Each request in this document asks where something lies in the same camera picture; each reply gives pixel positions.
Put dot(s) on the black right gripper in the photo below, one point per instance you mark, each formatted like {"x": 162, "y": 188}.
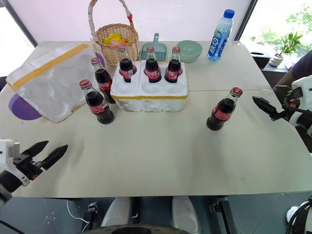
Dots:
{"x": 293, "y": 101}

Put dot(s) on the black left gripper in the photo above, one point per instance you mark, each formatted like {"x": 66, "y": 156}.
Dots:
{"x": 28, "y": 167}

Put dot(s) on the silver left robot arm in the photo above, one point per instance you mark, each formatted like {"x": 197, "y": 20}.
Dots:
{"x": 8, "y": 180}

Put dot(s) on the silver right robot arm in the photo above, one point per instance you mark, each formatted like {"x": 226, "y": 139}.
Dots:
{"x": 306, "y": 122}

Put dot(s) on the glass cola bottle red cap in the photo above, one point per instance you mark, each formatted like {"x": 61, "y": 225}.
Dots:
{"x": 98, "y": 107}
{"x": 103, "y": 81}
{"x": 152, "y": 70}
{"x": 126, "y": 69}
{"x": 173, "y": 72}
{"x": 220, "y": 114}

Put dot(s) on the white foam lid yellow tape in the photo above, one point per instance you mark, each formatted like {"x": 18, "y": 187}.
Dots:
{"x": 46, "y": 83}

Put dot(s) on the white foam bottle tray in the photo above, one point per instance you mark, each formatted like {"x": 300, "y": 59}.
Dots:
{"x": 148, "y": 97}

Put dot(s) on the person in purple shirt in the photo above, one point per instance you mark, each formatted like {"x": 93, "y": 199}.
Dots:
{"x": 303, "y": 65}

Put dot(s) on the large purple round mat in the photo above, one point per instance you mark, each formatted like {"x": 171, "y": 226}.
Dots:
{"x": 20, "y": 109}

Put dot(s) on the potted green plant white pot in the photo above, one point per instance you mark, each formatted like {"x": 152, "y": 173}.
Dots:
{"x": 286, "y": 47}

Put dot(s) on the blue plastic drink bottle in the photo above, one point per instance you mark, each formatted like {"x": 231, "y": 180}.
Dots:
{"x": 219, "y": 36}

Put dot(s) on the silver robot left leg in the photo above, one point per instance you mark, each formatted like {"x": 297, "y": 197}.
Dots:
{"x": 117, "y": 212}

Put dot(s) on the silver robot leg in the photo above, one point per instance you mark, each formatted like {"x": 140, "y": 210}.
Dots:
{"x": 117, "y": 212}
{"x": 185, "y": 214}

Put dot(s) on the pale green bowl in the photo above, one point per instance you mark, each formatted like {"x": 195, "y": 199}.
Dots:
{"x": 191, "y": 52}

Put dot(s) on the dark rounded robot torso shape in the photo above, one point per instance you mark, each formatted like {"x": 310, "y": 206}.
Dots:
{"x": 141, "y": 230}

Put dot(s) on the teal plastic dustpan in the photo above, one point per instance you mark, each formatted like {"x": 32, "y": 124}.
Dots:
{"x": 153, "y": 48}

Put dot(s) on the yellow toy fruit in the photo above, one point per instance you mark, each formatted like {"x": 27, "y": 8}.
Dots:
{"x": 111, "y": 38}

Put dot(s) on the orange toy fruit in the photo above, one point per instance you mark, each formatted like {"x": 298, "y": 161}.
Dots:
{"x": 120, "y": 42}

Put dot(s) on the silver robot right leg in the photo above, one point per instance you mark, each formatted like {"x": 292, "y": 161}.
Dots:
{"x": 185, "y": 214}

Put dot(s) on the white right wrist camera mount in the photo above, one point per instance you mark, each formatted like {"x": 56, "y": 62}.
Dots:
{"x": 304, "y": 83}

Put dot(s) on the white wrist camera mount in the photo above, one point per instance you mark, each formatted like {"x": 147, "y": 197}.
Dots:
{"x": 304, "y": 83}
{"x": 7, "y": 150}

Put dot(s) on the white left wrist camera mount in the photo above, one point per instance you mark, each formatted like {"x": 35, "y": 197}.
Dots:
{"x": 7, "y": 150}

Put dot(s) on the black table leg bracket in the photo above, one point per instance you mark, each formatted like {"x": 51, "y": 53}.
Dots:
{"x": 223, "y": 212}
{"x": 91, "y": 212}

